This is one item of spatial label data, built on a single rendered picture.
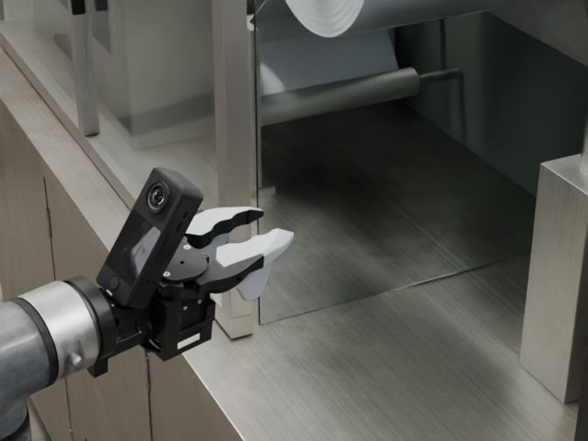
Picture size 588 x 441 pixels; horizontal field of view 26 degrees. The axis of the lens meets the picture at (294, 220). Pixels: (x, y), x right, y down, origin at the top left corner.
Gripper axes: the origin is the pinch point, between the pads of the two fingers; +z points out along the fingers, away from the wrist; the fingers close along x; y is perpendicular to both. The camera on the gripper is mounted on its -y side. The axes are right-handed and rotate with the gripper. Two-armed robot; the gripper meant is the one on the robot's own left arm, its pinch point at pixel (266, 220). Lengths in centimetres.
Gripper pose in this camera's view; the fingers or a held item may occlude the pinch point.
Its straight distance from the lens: 114.3
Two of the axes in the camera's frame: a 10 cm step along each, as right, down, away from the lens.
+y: -0.9, 8.2, 5.7
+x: 6.6, 4.8, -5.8
